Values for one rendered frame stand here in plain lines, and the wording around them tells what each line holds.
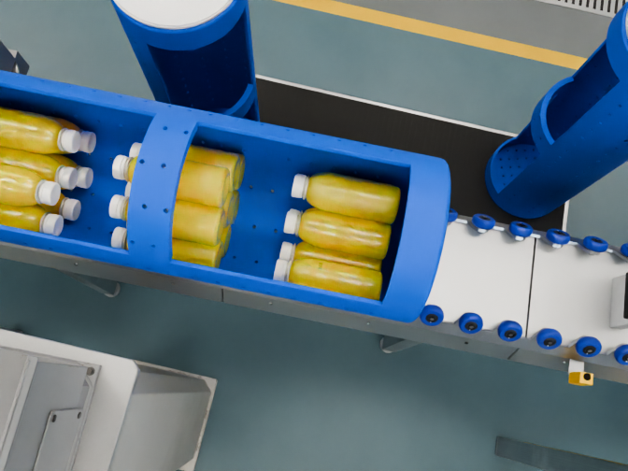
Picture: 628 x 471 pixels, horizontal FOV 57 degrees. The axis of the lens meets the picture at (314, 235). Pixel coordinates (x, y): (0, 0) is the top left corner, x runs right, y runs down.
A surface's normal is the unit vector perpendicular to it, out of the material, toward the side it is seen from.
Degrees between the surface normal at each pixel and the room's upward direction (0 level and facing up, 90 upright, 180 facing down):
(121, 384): 0
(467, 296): 0
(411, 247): 23
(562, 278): 0
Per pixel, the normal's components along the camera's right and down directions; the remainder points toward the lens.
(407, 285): -0.11, 0.51
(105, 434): 0.05, -0.25
